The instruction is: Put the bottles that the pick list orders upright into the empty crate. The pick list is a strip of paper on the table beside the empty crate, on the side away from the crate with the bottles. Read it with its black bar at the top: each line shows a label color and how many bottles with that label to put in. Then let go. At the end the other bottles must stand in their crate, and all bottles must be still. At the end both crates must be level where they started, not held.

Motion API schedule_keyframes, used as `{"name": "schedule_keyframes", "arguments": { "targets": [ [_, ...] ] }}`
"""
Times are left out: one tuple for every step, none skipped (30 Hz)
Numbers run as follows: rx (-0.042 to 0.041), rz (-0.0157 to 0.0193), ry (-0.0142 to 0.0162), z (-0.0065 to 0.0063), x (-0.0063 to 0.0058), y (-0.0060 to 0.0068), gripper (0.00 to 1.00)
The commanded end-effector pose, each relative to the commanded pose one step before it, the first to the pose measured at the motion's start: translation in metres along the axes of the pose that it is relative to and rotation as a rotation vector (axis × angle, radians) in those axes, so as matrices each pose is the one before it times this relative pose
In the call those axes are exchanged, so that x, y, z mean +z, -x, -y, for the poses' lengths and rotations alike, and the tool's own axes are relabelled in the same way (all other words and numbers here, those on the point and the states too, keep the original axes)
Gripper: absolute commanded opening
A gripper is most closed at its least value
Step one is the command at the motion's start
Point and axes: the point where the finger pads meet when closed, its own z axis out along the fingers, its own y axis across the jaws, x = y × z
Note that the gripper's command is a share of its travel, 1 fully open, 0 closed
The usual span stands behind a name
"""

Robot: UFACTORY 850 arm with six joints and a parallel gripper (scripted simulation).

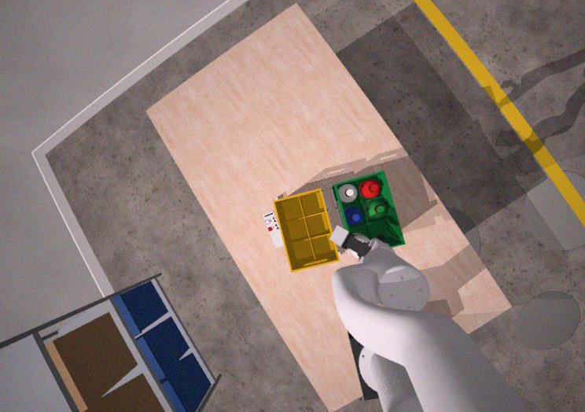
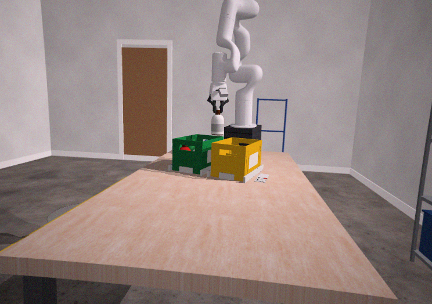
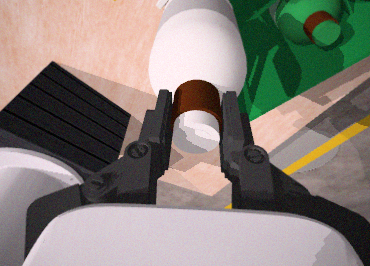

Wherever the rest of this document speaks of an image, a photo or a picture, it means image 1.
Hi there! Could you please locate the white paper pick list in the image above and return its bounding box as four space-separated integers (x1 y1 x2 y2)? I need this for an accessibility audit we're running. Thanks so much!
263 211 284 248

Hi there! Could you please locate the green crate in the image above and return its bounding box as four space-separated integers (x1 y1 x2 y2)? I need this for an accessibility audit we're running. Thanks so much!
332 171 402 245

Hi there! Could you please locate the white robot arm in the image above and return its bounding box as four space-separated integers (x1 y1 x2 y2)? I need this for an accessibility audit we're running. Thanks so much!
330 226 531 412

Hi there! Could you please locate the white bottle with brown label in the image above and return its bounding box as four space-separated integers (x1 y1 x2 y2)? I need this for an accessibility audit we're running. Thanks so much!
348 233 371 259

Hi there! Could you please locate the red bottle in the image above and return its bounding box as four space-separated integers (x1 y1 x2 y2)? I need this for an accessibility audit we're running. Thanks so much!
359 179 381 199

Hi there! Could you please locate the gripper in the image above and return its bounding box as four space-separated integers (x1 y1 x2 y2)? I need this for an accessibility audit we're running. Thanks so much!
358 234 395 263

